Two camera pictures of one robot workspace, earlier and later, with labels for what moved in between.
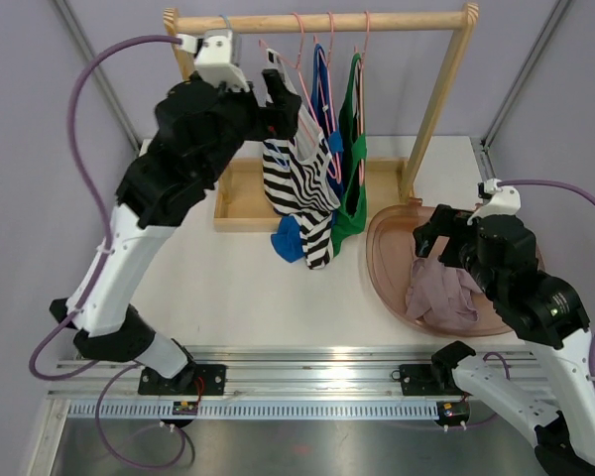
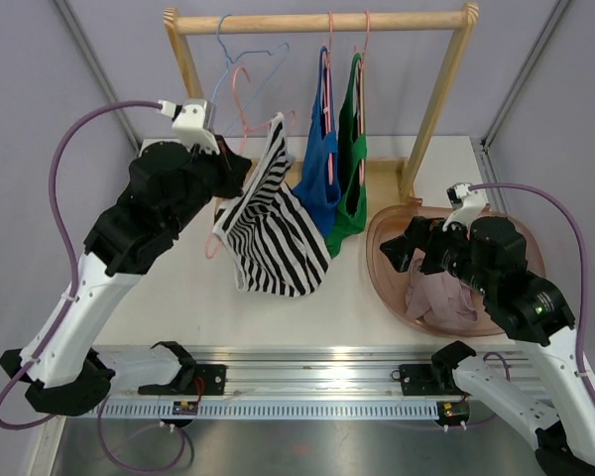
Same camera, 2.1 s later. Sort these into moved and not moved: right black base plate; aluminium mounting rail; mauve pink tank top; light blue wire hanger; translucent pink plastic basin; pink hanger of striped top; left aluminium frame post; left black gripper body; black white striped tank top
Moved: left black gripper body; black white striped tank top; light blue wire hanger; pink hanger of striped top
Not moved: aluminium mounting rail; left aluminium frame post; mauve pink tank top; translucent pink plastic basin; right black base plate
